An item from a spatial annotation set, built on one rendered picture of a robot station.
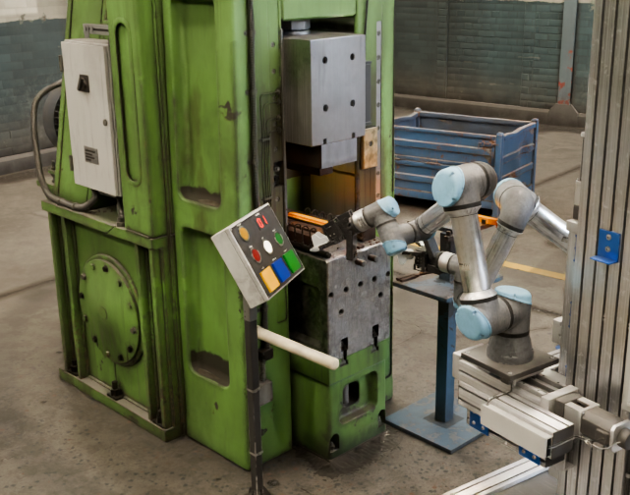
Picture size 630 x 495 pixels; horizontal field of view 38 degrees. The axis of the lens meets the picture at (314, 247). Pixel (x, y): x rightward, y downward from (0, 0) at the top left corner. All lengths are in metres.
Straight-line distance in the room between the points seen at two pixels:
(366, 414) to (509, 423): 1.31
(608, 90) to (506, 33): 9.11
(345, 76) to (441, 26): 8.77
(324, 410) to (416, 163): 4.01
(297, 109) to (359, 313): 0.90
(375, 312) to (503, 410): 1.14
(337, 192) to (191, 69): 0.86
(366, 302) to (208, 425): 0.88
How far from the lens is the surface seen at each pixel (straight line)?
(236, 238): 3.06
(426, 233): 3.13
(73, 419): 4.49
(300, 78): 3.48
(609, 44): 2.74
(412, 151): 7.59
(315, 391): 3.87
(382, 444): 4.11
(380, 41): 3.92
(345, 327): 3.75
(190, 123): 3.71
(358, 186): 3.92
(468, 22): 12.11
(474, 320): 2.80
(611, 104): 2.75
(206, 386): 3.96
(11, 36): 9.55
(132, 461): 4.09
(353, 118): 3.63
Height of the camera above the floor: 2.07
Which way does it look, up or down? 18 degrees down
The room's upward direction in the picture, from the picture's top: 1 degrees counter-clockwise
